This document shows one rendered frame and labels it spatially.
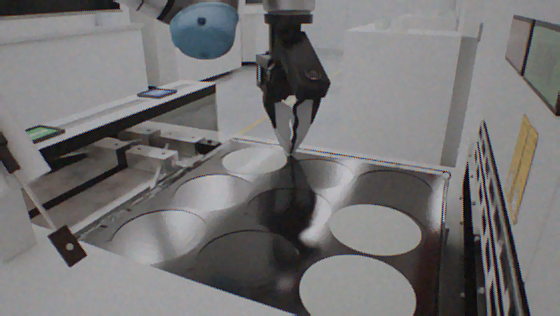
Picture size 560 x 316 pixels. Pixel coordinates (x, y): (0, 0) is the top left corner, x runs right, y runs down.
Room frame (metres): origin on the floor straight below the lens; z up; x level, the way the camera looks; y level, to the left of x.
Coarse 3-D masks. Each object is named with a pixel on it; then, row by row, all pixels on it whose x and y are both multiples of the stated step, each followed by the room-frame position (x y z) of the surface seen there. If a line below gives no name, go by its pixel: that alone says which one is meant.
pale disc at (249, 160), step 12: (228, 156) 0.56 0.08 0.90; (240, 156) 0.55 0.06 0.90; (252, 156) 0.55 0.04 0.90; (264, 156) 0.55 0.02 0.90; (276, 156) 0.55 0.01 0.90; (228, 168) 0.51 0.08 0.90; (240, 168) 0.51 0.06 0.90; (252, 168) 0.51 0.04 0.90; (264, 168) 0.51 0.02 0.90; (276, 168) 0.51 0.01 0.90
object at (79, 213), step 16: (192, 160) 0.59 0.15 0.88; (112, 176) 0.52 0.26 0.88; (128, 176) 0.52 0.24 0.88; (144, 176) 0.52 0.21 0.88; (160, 176) 0.52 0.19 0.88; (80, 192) 0.47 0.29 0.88; (96, 192) 0.47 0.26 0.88; (112, 192) 0.47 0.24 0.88; (128, 192) 0.47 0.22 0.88; (144, 192) 0.48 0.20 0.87; (64, 208) 0.42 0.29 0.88; (80, 208) 0.42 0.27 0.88; (96, 208) 0.43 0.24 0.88; (112, 208) 0.43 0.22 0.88; (48, 224) 0.38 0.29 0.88; (64, 224) 0.39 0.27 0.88; (80, 224) 0.39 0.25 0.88
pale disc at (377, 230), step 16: (352, 208) 0.39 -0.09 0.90; (368, 208) 0.39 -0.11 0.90; (384, 208) 0.39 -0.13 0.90; (336, 224) 0.36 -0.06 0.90; (352, 224) 0.36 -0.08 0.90; (368, 224) 0.36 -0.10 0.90; (384, 224) 0.36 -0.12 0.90; (400, 224) 0.36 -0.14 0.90; (416, 224) 0.36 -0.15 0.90; (352, 240) 0.33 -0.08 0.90; (368, 240) 0.33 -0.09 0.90; (384, 240) 0.33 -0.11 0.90; (400, 240) 0.33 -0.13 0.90; (416, 240) 0.33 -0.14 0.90
